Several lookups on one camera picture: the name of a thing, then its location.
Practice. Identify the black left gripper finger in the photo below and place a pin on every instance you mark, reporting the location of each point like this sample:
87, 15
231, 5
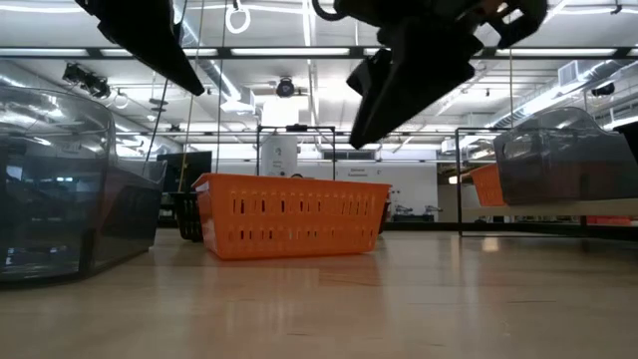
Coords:
149, 40

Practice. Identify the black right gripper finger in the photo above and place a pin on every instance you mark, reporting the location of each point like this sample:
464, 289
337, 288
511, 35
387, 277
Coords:
369, 72
418, 75

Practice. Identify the black perforated plastic basket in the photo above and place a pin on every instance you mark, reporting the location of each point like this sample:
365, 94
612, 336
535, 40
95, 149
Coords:
385, 219
187, 219

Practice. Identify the grey translucent plastic bin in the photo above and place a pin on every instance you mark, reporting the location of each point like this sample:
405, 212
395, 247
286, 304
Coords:
563, 169
50, 199

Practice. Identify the orange perforated plastic basket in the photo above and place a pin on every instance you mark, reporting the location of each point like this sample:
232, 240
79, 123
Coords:
486, 189
299, 249

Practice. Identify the black ceiling-mounted device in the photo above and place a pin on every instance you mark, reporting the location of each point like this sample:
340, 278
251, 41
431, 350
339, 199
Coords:
87, 80

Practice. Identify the white pillar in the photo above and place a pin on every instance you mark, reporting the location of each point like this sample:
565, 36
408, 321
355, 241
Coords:
279, 154

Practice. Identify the black computer monitor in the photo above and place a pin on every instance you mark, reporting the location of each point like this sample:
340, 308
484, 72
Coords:
194, 172

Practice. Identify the red crate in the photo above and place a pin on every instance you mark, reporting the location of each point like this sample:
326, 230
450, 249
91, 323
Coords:
608, 220

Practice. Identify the black aluminium rig frame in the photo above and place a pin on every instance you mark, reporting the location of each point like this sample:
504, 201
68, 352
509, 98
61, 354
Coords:
223, 52

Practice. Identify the black round ceiling camera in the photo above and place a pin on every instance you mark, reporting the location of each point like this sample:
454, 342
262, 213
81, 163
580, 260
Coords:
285, 88

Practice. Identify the black background metal frame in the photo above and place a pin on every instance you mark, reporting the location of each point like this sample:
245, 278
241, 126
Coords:
296, 128

